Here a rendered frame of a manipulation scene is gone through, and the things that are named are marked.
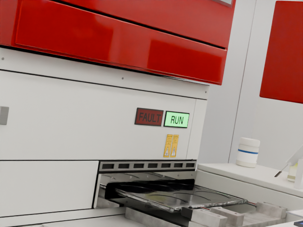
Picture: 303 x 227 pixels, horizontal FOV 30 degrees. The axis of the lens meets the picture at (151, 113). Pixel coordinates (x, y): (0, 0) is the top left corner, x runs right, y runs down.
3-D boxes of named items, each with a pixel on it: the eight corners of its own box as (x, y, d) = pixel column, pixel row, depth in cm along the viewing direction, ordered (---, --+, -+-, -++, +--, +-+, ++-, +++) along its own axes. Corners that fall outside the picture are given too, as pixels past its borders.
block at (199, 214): (190, 220, 138) (192, 208, 138) (198, 219, 141) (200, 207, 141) (218, 230, 133) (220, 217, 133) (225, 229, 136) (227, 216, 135)
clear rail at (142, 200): (70, 179, 161) (71, 174, 161) (74, 178, 162) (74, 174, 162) (172, 214, 138) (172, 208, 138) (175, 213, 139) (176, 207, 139)
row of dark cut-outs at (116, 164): (97, 170, 148) (99, 161, 148) (193, 168, 182) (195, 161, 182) (99, 171, 148) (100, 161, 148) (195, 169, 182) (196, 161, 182)
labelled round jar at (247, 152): (231, 163, 196) (236, 136, 196) (241, 163, 202) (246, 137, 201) (249, 168, 192) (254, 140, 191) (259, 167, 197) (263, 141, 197)
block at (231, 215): (208, 218, 144) (210, 206, 144) (216, 216, 147) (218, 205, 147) (235, 227, 139) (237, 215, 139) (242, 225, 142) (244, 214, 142)
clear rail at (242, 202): (167, 212, 139) (168, 206, 139) (244, 203, 168) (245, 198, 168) (172, 214, 138) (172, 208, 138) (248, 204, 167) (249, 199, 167)
